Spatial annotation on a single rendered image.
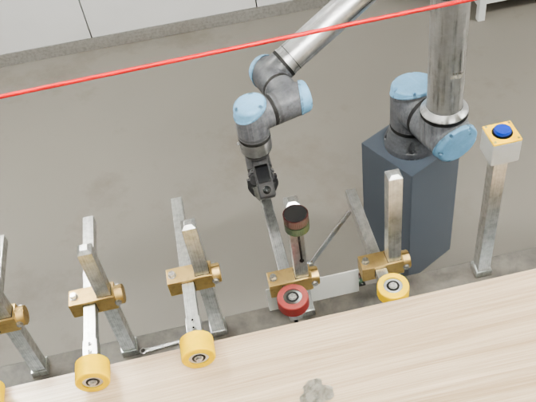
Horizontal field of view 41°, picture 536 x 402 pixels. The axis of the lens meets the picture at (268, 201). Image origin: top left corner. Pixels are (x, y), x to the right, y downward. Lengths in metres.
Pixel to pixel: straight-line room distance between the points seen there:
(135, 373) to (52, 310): 1.43
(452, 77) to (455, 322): 0.78
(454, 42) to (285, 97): 0.52
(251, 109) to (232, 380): 0.69
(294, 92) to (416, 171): 0.74
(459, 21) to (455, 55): 0.11
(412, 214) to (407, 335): 0.98
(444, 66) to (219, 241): 1.42
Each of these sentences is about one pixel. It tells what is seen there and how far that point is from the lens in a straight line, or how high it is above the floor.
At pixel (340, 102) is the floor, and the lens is 3.79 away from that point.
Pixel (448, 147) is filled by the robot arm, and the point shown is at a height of 0.80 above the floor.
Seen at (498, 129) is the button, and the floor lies 1.23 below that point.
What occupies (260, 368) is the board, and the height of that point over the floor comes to 0.90.
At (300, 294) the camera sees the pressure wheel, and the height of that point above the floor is 0.90.
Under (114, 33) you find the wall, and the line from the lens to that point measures 4.51.
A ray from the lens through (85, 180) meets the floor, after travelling 3.67.
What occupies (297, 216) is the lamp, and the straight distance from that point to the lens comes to 1.67.
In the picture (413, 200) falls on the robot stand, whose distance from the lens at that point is 2.63.
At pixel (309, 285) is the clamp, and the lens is 1.93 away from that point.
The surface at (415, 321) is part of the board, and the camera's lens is 1.79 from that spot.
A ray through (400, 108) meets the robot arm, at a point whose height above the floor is 0.81.
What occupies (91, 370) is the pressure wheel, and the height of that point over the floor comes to 0.98.
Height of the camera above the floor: 2.38
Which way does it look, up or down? 46 degrees down
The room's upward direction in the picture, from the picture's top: 10 degrees counter-clockwise
